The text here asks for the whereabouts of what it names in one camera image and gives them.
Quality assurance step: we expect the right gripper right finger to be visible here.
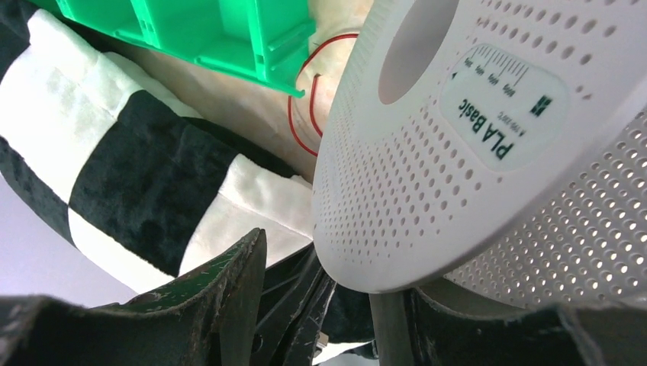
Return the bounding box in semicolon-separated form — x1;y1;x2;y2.
370;279;646;365

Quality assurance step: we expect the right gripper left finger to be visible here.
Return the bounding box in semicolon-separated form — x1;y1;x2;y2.
1;228;267;365

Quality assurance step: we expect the grey filament spool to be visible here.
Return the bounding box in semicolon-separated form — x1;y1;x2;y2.
313;1;646;308

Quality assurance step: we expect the red wire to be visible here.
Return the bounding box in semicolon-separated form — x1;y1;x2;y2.
287;33;360;158

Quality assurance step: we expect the black white checkered pillow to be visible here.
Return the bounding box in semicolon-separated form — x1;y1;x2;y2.
0;0;378;364

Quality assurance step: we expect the green plastic compartment bin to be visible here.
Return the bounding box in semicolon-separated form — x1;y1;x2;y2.
36;0;316;98

